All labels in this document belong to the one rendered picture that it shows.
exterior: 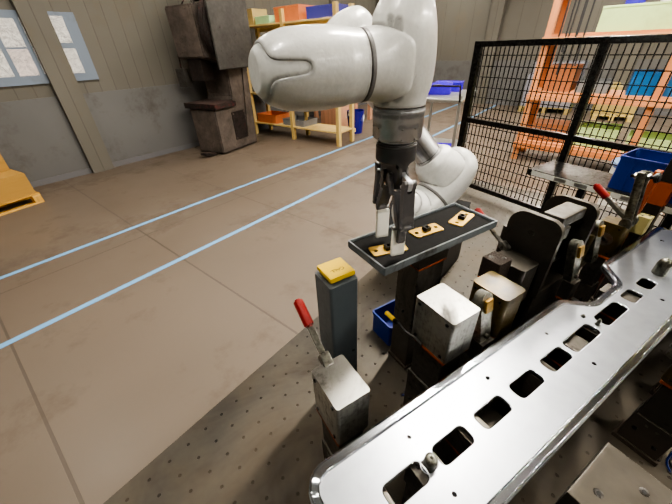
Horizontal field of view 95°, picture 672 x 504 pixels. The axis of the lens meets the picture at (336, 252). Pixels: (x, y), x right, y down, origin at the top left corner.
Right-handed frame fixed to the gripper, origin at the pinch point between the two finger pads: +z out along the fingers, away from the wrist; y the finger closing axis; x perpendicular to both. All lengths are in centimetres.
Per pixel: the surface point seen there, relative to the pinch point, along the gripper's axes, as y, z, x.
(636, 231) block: -2, 19, 90
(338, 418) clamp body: 26.8, 16.2, -20.8
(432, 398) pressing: 26.9, 19.8, -2.7
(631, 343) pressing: 29, 20, 44
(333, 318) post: 6.9, 14.2, -15.6
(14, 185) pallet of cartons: -403, 93, -299
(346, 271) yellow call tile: 4.8, 3.9, -11.7
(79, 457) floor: -47, 120, -127
